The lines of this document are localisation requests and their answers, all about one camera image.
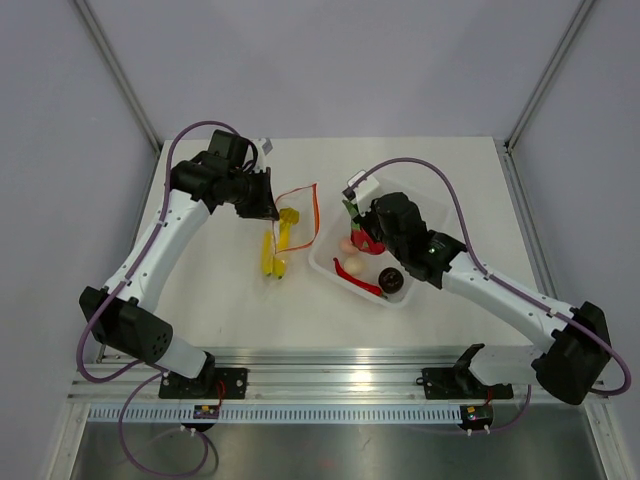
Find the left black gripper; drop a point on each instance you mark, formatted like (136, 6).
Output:
(264, 208)

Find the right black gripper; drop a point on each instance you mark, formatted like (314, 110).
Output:
(365, 219)

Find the red dragon fruit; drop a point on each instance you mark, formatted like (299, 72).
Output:
(361, 240)

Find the clear zip bag orange zipper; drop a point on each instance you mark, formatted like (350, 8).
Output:
(303, 235)

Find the yellow banana bunch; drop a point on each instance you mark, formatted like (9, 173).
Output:
(276, 242)

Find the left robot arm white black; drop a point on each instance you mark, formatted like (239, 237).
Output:
(121, 313)

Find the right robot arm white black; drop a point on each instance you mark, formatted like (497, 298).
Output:
(569, 346)

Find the pink peach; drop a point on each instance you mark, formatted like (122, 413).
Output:
(347, 246)

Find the white plastic perforated basket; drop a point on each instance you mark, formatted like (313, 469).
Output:
(336, 227)

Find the white egg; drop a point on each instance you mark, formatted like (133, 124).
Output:
(354, 265)

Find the dark purple mangosteen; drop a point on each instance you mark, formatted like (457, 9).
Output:
(391, 280)

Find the red chili pepper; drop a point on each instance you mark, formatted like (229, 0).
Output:
(360, 281)

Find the right small circuit board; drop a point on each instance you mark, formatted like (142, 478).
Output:
(477, 415)

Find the small circuit board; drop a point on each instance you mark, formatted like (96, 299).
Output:
(206, 412)
(477, 415)

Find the left small circuit board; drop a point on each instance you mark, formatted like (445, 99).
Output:
(206, 412)

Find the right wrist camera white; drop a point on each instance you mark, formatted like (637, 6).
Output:
(361, 190)

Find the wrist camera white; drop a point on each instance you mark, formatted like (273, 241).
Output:
(361, 190)
(260, 149)

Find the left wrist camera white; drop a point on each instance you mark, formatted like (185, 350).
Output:
(260, 149)

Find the left aluminium frame post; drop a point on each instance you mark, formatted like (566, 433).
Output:
(108, 56)

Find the aluminium frame post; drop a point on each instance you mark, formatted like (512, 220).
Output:
(555, 62)
(108, 56)

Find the aluminium mounting rail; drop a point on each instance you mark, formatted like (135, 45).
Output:
(294, 376)

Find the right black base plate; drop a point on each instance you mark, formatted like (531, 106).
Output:
(449, 383)

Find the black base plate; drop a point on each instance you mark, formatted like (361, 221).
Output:
(449, 383)
(212, 383)

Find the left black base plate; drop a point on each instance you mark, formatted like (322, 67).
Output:
(212, 383)

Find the white slotted cable duct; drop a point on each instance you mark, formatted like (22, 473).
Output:
(282, 414)

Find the right aluminium frame post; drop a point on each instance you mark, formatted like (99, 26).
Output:
(555, 62)

